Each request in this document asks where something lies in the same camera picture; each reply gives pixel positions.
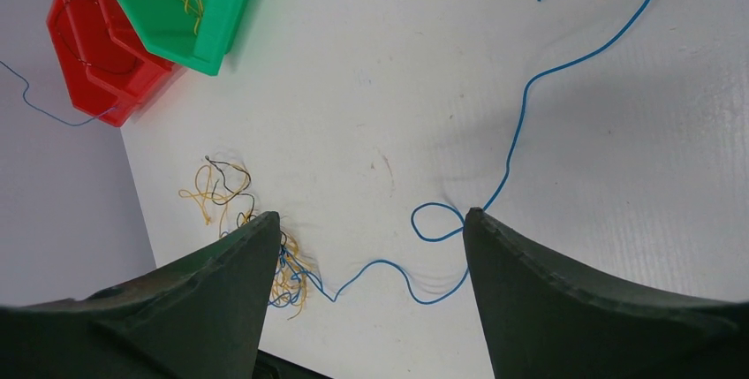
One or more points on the green plastic bin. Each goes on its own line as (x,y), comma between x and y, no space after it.
(175,7)

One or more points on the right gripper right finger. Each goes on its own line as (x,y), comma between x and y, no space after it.
(546,315)

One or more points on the red plastic bin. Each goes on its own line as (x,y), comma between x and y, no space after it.
(107,71)

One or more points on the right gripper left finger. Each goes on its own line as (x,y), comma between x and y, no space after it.
(200,316)

